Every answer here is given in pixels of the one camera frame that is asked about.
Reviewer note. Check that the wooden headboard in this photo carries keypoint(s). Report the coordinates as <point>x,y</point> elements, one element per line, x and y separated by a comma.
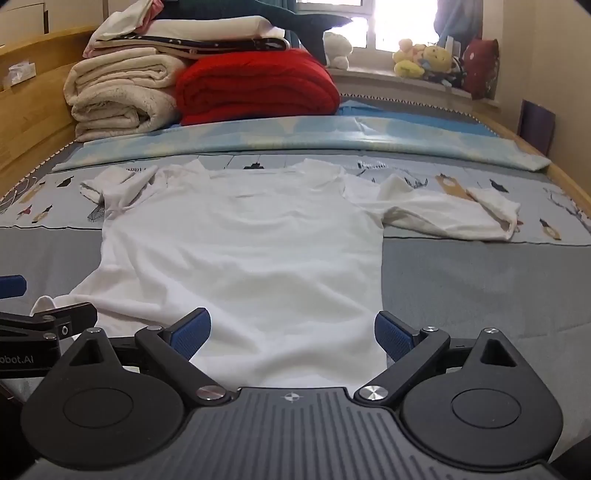
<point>32,124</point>

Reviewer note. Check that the tissue pack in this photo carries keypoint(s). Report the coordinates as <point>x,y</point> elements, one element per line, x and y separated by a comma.
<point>21,76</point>

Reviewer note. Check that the white plush toy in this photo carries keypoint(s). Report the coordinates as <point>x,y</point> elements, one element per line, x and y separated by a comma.
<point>337,48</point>

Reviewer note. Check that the purple board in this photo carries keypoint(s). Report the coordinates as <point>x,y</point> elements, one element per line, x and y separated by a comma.
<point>535,127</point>

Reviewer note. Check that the red cushion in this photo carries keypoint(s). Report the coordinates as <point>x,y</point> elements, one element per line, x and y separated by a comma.
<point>480,69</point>

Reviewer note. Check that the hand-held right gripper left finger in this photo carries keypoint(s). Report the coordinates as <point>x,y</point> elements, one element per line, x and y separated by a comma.
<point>191,334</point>

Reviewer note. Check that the cream fleece blanket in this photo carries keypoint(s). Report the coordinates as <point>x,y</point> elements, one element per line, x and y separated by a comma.
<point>120,97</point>

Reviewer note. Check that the blue curtain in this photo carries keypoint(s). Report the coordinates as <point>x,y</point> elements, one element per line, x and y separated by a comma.
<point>457,23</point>

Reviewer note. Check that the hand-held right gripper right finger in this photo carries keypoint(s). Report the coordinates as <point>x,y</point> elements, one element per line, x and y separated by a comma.
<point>392,337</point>

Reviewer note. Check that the white t-shirt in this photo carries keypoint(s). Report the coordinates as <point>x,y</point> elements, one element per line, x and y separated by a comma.
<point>240,258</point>

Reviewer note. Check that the yellow plush toy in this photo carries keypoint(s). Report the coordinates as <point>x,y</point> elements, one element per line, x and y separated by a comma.
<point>406,62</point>
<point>438,56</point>

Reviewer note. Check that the wooden bed rail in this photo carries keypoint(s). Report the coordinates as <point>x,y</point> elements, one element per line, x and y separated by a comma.
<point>572,184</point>

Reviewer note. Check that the pink folded cloth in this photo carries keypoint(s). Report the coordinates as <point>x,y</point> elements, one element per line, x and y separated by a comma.
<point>106,50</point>

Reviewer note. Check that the dark printed folded cloth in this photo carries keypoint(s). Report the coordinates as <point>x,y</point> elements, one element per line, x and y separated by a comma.
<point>221,45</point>

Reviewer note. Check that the grey printed bed sheet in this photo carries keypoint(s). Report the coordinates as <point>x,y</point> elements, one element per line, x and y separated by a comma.
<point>461,286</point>

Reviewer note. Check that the light blue quilt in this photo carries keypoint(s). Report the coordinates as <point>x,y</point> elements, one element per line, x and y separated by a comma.
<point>300,134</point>

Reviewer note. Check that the white crumpled garment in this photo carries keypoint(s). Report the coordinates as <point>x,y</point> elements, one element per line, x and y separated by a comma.
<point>124,16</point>

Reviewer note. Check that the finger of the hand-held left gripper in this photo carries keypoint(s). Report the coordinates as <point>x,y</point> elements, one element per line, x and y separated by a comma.
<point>69,318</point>
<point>11,285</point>

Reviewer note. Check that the window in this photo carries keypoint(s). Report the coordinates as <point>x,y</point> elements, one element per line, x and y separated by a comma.
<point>397,23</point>

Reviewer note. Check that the red knitted blanket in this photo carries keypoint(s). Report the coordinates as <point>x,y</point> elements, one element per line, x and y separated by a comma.
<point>258,87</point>

